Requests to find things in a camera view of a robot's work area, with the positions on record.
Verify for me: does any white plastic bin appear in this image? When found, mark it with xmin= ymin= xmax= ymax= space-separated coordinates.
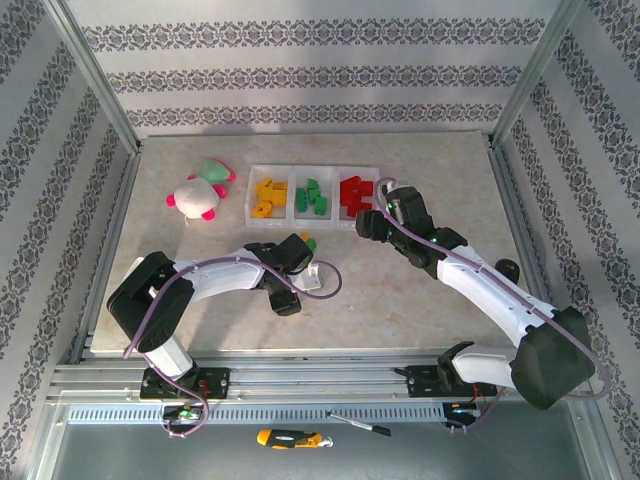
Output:
xmin=289 ymin=165 xmax=336 ymax=230
xmin=245 ymin=164 xmax=297 ymax=230
xmin=332 ymin=166 xmax=381 ymax=232

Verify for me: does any green and pink plush toy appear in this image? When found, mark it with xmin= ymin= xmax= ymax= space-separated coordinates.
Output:
xmin=188 ymin=157 xmax=237 ymax=185

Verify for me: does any white and pink plush toy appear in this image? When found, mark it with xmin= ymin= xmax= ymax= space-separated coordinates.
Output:
xmin=165 ymin=177 xmax=229 ymax=229

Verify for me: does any small left circuit board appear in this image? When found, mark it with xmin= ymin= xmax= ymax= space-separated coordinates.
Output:
xmin=162 ymin=405 xmax=204 ymax=421

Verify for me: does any grey metal bottom tray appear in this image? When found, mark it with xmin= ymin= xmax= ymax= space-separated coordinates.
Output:
xmin=29 ymin=399 xmax=616 ymax=480

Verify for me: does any aluminium side frame rail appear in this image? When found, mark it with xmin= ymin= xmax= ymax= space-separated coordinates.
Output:
xmin=69 ymin=147 xmax=144 ymax=364
xmin=484 ymin=134 xmax=586 ymax=361

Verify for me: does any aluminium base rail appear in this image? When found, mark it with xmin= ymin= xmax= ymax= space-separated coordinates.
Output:
xmin=54 ymin=349 xmax=586 ymax=401

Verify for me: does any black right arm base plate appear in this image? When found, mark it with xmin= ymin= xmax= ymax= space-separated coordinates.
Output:
xmin=404 ymin=364 xmax=499 ymax=399

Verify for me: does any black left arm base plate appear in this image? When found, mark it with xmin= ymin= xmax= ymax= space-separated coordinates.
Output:
xmin=139 ymin=367 xmax=232 ymax=401

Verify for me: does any grey slotted cable duct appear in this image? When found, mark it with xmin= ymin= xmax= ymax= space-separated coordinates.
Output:
xmin=67 ymin=402 xmax=447 ymax=426

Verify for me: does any aluminium frame post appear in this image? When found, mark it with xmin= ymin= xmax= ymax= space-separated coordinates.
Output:
xmin=492 ymin=0 xmax=584 ymax=146
xmin=39 ymin=0 xmax=144 ymax=154

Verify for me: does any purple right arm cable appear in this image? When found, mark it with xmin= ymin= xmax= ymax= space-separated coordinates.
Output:
xmin=374 ymin=176 xmax=612 ymax=436

